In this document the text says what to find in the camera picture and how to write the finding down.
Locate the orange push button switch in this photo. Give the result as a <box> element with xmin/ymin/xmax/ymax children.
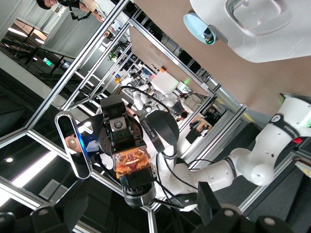
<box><xmin>112</xmin><ymin>147</ymin><xmax>158</xmax><ymax>209</ymax></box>

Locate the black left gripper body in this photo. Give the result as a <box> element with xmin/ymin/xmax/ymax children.
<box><xmin>97</xmin><ymin>115</ymin><xmax>144</xmax><ymax>163</ymax></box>

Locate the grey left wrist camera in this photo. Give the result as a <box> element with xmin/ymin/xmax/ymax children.
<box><xmin>54</xmin><ymin>112</ymin><xmax>92</xmax><ymax>180</ymax></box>

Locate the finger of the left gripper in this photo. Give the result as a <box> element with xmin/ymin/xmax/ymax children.
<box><xmin>101</xmin><ymin>94</ymin><xmax>147</xmax><ymax>156</ymax></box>

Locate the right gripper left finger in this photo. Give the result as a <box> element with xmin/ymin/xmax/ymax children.
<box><xmin>0</xmin><ymin>181</ymin><xmax>89</xmax><ymax>233</ymax></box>

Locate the aluminium cage frame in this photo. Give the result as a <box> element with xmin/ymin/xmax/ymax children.
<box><xmin>0</xmin><ymin>0</ymin><xmax>311</xmax><ymax>233</ymax></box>

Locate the standing person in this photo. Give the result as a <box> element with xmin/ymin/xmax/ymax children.
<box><xmin>35</xmin><ymin>0</ymin><xmax>108</xmax><ymax>23</ymax></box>

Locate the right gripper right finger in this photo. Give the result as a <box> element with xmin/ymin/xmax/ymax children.
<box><xmin>195</xmin><ymin>181</ymin><xmax>296</xmax><ymax>233</ymax></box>

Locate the white lidded lunch box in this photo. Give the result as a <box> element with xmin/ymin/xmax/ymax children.
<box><xmin>189</xmin><ymin>0</ymin><xmax>311</xmax><ymax>64</ymax></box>

